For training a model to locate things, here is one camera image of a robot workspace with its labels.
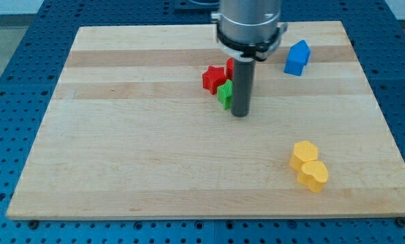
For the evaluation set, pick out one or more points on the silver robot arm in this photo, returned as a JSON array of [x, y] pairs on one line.
[[249, 30]]

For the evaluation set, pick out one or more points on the green ridged block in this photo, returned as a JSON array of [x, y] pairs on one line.
[[224, 94]]

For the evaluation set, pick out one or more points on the red star block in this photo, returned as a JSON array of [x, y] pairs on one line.
[[213, 78]]

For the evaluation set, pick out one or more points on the red block behind rod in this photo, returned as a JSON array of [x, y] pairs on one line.
[[229, 65]]

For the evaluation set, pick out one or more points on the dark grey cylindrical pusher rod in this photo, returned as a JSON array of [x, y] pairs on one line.
[[243, 76]]

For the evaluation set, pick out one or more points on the light wooden board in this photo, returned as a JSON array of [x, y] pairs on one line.
[[131, 134]]

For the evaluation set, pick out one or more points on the yellow hexagon block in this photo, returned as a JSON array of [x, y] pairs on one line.
[[302, 152]]

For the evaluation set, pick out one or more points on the blue house-shaped block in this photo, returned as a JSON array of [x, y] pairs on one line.
[[298, 58]]

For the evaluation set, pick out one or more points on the yellow heart block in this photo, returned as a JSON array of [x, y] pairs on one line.
[[314, 175]]

